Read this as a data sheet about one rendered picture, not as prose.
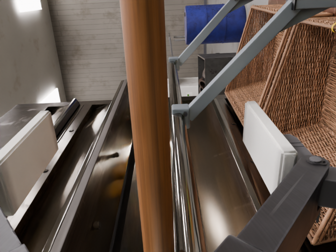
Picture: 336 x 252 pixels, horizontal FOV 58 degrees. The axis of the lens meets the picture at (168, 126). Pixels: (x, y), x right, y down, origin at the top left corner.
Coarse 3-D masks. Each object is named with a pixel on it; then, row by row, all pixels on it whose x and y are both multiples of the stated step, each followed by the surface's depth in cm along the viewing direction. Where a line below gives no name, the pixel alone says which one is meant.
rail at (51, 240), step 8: (112, 104) 135; (104, 120) 119; (96, 136) 106; (88, 152) 96; (88, 160) 91; (80, 168) 88; (80, 176) 84; (72, 192) 77; (64, 208) 72; (64, 216) 69; (56, 224) 67; (56, 232) 64; (48, 240) 63; (48, 248) 60
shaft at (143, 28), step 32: (128, 0) 19; (160, 0) 20; (128, 32) 20; (160, 32) 20; (128, 64) 21; (160, 64) 21; (160, 96) 22; (160, 128) 23; (160, 160) 24; (160, 192) 25; (160, 224) 27
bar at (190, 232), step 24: (240, 0) 98; (288, 0) 54; (312, 0) 52; (216, 24) 100; (288, 24) 55; (192, 48) 104; (168, 72) 93; (192, 168) 43; (192, 192) 37; (192, 216) 33; (192, 240) 30
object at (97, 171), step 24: (120, 96) 143; (120, 120) 131; (96, 144) 100; (120, 144) 121; (96, 168) 89; (120, 168) 113; (96, 192) 84; (120, 192) 106; (72, 216) 68; (96, 216) 80; (72, 240) 65; (96, 240) 77
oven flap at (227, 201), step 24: (192, 120) 155; (216, 120) 144; (192, 144) 133; (216, 144) 125; (216, 168) 110; (240, 168) 101; (216, 192) 99; (240, 192) 94; (216, 216) 89; (240, 216) 85; (216, 240) 81
